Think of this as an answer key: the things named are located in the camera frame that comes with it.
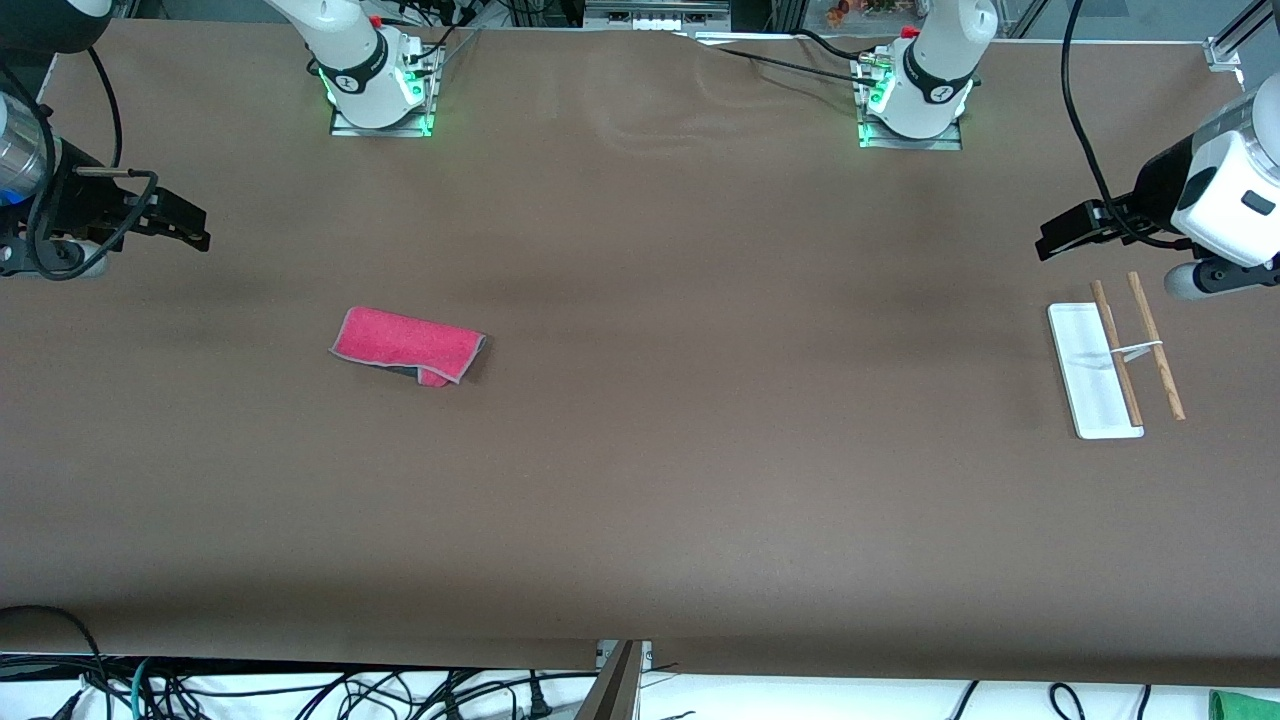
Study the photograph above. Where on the brown table cover sheet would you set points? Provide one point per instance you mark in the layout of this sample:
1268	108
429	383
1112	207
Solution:
640	450

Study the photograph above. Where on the grey angled beam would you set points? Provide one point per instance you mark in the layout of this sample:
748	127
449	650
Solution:
612	690

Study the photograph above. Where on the green cloth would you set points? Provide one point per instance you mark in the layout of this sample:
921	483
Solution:
1245	706

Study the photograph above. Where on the grey device with sockets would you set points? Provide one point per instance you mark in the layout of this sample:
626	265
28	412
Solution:
655	14

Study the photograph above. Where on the wooden chopsticks pair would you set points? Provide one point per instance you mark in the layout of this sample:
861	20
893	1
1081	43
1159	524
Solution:
1090	380

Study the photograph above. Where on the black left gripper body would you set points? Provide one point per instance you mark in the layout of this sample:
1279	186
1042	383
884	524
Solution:
1158	187

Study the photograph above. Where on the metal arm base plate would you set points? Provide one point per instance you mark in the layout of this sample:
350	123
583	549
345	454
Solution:
345	128
880	142

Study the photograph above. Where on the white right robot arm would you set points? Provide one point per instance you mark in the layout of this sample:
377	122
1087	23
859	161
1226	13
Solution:
350	60

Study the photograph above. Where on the black power plug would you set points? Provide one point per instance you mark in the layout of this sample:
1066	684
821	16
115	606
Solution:
540	703

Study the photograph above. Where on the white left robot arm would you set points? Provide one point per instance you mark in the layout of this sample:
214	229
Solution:
935	70

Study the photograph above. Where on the pink towel with grey edge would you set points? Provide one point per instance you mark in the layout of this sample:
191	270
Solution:
400	340

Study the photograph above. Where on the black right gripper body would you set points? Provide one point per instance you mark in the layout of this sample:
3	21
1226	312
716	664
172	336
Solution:
82	195

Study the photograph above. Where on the aluminium frame profile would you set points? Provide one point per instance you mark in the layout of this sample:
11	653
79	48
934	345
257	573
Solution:
1240	35

